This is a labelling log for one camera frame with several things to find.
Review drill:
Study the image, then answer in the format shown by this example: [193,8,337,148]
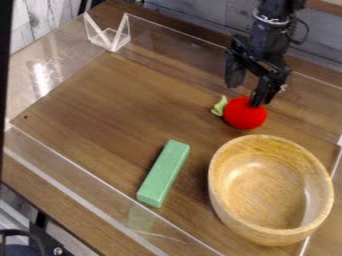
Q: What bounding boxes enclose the clear acrylic corner bracket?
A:
[83,13,131,52]

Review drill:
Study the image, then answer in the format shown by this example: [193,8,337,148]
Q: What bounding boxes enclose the red plush tomato toy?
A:
[211,96,267,130]

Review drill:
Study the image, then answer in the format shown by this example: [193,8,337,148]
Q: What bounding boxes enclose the black vertical pole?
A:
[0,0,14,182]

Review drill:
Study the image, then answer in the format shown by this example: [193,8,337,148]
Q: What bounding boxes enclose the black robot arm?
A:
[225,0,310,108]

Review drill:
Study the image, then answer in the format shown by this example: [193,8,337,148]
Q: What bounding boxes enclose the black cable and equipment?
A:
[0,228,76,256]

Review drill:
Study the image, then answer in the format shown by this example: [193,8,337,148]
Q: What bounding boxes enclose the clear acrylic barrier wall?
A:
[3,8,342,256]

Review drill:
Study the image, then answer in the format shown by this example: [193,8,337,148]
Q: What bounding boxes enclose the wooden bowl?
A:
[207,135,334,246]

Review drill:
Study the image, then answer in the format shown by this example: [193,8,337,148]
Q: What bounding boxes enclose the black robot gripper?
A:
[225,19,290,108]

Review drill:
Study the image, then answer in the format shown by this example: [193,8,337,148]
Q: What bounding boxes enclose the green rectangular block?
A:
[136,140,191,208]

